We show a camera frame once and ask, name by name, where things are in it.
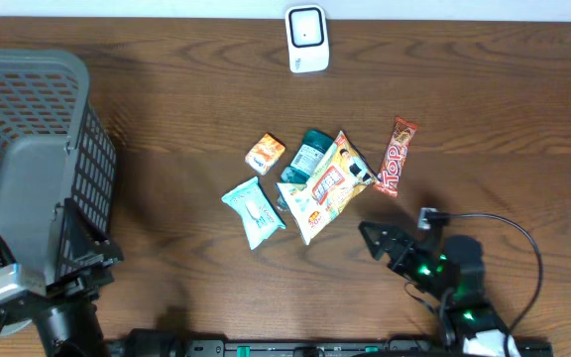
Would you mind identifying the grey plastic basket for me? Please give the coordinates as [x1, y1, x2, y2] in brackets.
[0, 50, 117, 285]

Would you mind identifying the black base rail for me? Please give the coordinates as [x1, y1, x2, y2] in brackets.
[106, 338, 554, 357]

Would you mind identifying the blue mouthwash bottle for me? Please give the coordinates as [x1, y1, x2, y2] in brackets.
[281, 129, 334, 184]

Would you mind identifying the yellow snack bag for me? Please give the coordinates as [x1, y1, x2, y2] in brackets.
[276, 131, 379, 245]

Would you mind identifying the teal wet wipes pack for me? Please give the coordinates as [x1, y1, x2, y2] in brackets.
[221, 177, 286, 250]

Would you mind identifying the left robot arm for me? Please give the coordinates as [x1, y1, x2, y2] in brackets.
[0, 198, 124, 356]

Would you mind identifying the white barcode scanner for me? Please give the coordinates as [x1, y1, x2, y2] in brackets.
[285, 5, 330, 73]

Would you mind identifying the small orange snack packet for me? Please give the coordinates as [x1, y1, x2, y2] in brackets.
[245, 133, 286, 176]

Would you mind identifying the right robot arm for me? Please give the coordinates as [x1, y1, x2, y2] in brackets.
[359, 218, 520, 356]

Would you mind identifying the red Top chocolate bar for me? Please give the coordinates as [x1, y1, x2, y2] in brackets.
[374, 117, 417, 197]

